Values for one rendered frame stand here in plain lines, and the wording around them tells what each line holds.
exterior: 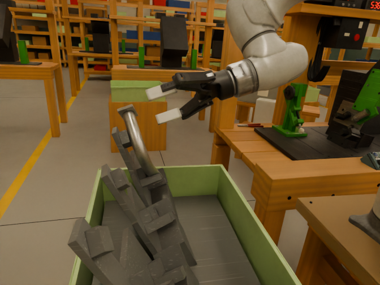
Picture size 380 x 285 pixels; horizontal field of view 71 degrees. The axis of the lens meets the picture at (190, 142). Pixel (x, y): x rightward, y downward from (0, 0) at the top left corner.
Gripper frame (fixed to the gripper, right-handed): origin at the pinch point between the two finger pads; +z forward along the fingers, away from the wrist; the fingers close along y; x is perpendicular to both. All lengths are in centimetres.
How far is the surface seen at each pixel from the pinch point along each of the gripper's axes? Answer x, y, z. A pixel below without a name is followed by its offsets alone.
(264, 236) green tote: 38.0, -4.5, -13.3
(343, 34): -34, -52, -103
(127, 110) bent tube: -1.1, 1.5, 7.1
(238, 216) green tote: 31.5, -18.6, -11.6
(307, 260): 52, -38, -31
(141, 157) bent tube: 11.1, -0.9, 7.6
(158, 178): 15.7, -8.5, 5.8
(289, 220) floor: 46, -170, -72
